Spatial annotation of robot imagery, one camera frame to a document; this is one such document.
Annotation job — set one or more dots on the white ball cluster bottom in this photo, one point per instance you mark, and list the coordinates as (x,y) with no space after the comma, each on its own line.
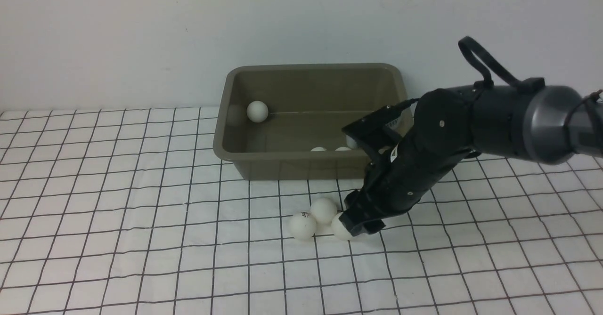
(257,111)

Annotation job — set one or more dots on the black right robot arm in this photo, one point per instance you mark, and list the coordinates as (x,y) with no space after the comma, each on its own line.
(547,125)

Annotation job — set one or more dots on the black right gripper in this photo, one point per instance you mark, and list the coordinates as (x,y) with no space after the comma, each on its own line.
(392,187)

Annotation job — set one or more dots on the white black-grid tablecloth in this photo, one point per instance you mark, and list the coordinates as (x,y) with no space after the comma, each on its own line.
(128,212)

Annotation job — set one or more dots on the olive green plastic bin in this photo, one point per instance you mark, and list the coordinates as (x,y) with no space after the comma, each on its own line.
(308,107)

